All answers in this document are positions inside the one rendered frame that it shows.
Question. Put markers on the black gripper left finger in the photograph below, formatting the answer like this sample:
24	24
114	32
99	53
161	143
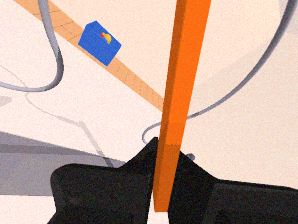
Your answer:
126	189

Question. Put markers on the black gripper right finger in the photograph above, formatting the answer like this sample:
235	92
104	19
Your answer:
197	196

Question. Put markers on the orange handle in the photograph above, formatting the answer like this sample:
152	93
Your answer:
188	32

